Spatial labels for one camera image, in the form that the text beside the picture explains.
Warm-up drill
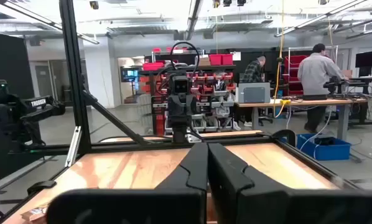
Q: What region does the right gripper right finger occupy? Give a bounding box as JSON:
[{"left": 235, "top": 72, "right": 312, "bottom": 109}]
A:
[{"left": 207, "top": 142, "right": 372, "bottom": 224}]

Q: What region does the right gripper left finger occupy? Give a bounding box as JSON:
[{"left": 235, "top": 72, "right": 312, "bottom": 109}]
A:
[{"left": 45, "top": 142, "right": 209, "bottom": 224}]

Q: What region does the red strawberry tea bag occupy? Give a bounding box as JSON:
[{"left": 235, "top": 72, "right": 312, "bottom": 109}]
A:
[{"left": 20, "top": 206, "right": 49, "bottom": 223}]

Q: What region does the metal shelf with red bins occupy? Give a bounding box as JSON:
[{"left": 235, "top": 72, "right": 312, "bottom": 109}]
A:
[{"left": 138, "top": 46, "right": 238, "bottom": 137}]

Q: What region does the red plastic storage bin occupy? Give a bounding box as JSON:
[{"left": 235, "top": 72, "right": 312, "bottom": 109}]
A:
[
  {"left": 142, "top": 62, "right": 165, "bottom": 72},
  {"left": 221, "top": 54, "right": 235, "bottom": 66},
  {"left": 208, "top": 54, "right": 223, "bottom": 66}
]

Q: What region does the lit display screen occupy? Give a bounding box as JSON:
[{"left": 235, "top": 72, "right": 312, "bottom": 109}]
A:
[{"left": 120, "top": 66, "right": 141, "bottom": 83}]

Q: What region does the grey equipment case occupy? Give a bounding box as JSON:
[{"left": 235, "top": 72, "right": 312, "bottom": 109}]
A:
[{"left": 235, "top": 82, "right": 271, "bottom": 104}]

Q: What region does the person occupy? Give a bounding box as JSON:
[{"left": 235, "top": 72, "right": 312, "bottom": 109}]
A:
[
  {"left": 297, "top": 42, "right": 349, "bottom": 134},
  {"left": 239, "top": 55, "right": 267, "bottom": 128}
]

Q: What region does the blue plastic bin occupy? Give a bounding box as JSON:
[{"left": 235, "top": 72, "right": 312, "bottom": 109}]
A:
[{"left": 296, "top": 133, "right": 352, "bottom": 162}]

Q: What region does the long ceiling light strip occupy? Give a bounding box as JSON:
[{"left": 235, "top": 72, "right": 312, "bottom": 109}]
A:
[
  {"left": 185, "top": 0, "right": 204, "bottom": 41},
  {"left": 0, "top": 0, "right": 100, "bottom": 45},
  {"left": 273, "top": 0, "right": 372, "bottom": 38}
]

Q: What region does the wooden workbench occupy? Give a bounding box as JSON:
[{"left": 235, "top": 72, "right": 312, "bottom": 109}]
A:
[{"left": 235, "top": 96, "right": 372, "bottom": 141}]

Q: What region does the black standing desk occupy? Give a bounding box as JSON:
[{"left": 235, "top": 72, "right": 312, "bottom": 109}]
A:
[{"left": 347, "top": 74, "right": 372, "bottom": 130}]

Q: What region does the black partition panel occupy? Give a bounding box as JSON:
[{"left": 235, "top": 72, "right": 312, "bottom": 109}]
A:
[{"left": 0, "top": 30, "right": 35, "bottom": 101}]

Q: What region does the black monitor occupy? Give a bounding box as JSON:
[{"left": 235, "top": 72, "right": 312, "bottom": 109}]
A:
[{"left": 355, "top": 50, "right": 372, "bottom": 68}]

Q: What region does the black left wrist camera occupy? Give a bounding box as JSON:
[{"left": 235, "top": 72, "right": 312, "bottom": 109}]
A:
[{"left": 172, "top": 75, "right": 190, "bottom": 95}]

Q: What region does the black left camera cable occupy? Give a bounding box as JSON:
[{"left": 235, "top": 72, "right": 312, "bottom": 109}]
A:
[{"left": 156, "top": 41, "right": 202, "bottom": 94}]

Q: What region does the white cable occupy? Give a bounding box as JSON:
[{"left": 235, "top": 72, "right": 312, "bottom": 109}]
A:
[{"left": 299, "top": 105, "right": 334, "bottom": 152}]

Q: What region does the yellow hanging cord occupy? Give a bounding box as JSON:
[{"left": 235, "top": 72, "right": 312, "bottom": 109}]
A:
[{"left": 271, "top": 0, "right": 292, "bottom": 119}]

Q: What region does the silver metal bracket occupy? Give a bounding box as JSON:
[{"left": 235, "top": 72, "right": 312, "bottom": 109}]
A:
[{"left": 64, "top": 125, "right": 82, "bottom": 168}]

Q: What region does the wire rack with red bins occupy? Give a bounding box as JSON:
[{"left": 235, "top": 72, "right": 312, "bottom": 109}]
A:
[{"left": 283, "top": 45, "right": 310, "bottom": 96}]

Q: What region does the black table-edge bracket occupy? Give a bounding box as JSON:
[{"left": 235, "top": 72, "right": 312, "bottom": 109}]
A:
[{"left": 26, "top": 179, "right": 57, "bottom": 196}]

